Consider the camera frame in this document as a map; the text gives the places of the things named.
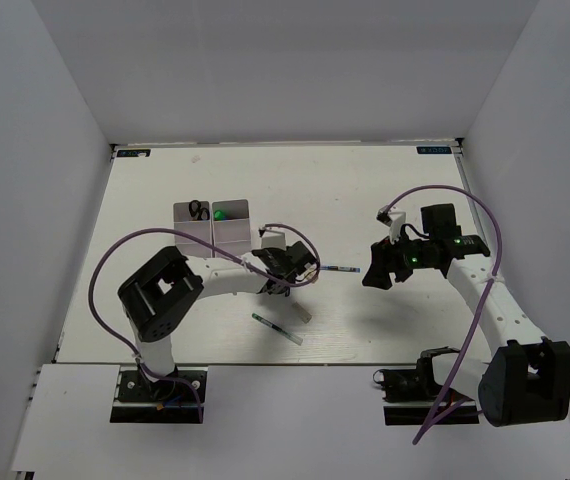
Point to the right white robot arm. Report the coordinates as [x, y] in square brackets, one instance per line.
[527, 379]

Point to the blue clear pen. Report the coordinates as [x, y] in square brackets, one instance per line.
[337, 268]

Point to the left blue table label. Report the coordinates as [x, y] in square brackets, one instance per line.
[133, 153]

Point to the white right organizer box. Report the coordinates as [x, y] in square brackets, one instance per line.
[233, 235]

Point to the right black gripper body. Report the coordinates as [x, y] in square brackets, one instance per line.
[411, 255]

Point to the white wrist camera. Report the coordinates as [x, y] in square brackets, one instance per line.
[393, 219]
[270, 238]

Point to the black handled scissors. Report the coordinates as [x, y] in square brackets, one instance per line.
[198, 211]

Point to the right blue table label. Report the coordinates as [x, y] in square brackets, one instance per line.
[433, 150]

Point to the blue table label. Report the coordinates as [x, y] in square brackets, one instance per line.
[133, 153]
[433, 150]

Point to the green cap black highlighter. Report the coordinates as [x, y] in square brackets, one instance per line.
[220, 215]

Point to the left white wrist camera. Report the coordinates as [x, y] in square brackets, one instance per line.
[270, 238]

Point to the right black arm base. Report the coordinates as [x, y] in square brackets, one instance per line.
[406, 402]

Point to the white left organizer box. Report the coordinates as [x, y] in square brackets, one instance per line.
[198, 229]

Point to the green gel pen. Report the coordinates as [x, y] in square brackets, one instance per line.
[284, 333]

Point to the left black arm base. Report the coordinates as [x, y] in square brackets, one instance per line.
[137, 400]

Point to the grey white eraser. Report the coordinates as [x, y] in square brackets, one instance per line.
[304, 315]

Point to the white organizer box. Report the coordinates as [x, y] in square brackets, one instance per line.
[198, 229]
[233, 235]

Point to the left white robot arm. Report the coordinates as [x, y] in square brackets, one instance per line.
[158, 296]

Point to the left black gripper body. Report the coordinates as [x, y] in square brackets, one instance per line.
[273, 251]

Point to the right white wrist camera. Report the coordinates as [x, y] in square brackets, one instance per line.
[393, 219]

